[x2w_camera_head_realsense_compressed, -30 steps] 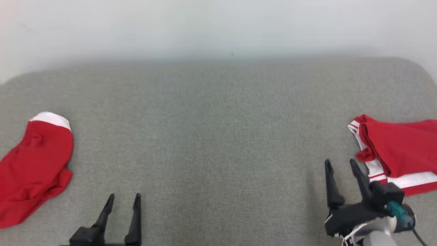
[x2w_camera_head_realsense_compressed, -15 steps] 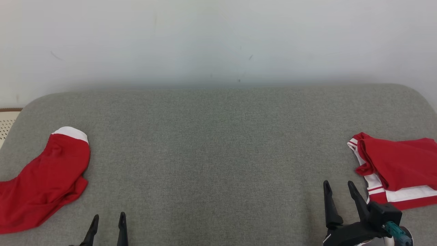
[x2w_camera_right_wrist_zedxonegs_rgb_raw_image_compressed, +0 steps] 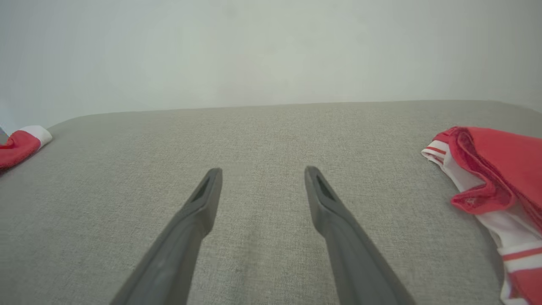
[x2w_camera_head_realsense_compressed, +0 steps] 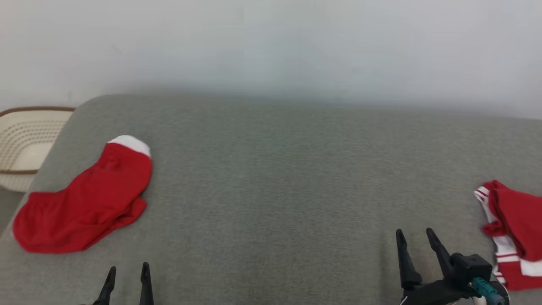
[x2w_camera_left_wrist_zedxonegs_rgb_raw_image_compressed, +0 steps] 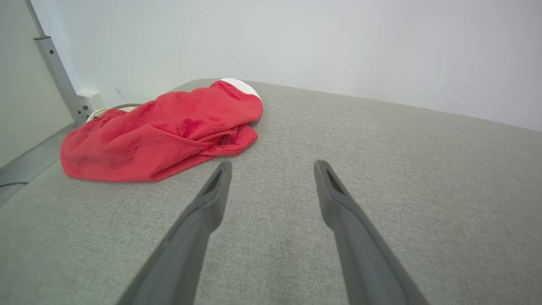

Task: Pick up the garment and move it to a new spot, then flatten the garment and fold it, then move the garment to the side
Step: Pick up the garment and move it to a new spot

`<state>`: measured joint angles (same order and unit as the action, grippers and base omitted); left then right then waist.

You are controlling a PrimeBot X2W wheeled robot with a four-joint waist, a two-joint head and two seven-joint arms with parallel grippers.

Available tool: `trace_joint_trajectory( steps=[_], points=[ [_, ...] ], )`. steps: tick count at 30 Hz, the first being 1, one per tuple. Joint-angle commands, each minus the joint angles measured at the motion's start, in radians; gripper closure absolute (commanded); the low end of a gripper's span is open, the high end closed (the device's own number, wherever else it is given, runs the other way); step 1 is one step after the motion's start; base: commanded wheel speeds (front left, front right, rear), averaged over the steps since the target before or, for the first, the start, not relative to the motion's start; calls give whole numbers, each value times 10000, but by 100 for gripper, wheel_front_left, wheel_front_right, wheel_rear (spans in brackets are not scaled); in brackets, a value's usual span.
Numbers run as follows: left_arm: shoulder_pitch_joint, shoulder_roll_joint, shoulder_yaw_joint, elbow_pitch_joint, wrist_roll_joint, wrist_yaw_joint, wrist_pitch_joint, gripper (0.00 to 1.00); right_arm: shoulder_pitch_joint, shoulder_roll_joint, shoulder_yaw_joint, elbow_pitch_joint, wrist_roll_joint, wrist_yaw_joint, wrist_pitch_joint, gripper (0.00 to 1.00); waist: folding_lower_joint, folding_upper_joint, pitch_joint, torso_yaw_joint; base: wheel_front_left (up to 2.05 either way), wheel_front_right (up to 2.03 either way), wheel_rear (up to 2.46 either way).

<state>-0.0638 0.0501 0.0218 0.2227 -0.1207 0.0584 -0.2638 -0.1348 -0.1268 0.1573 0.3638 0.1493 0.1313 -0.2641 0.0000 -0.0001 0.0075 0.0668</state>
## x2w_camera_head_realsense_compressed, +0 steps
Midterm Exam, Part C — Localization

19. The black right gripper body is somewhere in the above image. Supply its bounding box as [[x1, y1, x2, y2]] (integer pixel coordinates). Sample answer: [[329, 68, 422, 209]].
[[400, 277, 476, 305]]

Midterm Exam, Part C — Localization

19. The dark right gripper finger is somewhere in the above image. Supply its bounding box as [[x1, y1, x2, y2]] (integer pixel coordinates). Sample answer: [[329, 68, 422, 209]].
[[426, 227, 454, 281], [395, 229, 423, 289]]

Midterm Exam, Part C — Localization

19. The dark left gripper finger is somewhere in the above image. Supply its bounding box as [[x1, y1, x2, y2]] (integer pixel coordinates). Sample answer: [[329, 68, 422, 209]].
[[93, 266, 117, 305], [139, 262, 155, 305]]

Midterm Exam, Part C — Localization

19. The red basketball jersey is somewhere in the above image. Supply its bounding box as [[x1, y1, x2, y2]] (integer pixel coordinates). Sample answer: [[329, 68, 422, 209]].
[[473, 180, 542, 292]]

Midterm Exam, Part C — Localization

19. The red shorts white trim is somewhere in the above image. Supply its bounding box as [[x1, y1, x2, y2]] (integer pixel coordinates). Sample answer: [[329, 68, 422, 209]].
[[12, 135, 153, 254]]

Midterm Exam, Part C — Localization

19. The grey fabric sofa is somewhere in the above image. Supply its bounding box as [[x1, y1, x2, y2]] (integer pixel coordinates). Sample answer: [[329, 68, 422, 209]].
[[0, 93, 542, 305]]

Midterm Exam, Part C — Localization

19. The cream perforated laundry basket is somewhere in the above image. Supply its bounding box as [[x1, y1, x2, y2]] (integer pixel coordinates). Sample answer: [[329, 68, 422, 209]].
[[0, 106, 77, 193]]

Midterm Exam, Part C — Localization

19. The teal plug black cable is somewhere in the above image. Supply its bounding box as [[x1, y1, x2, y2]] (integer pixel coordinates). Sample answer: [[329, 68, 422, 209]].
[[469, 277, 507, 305]]

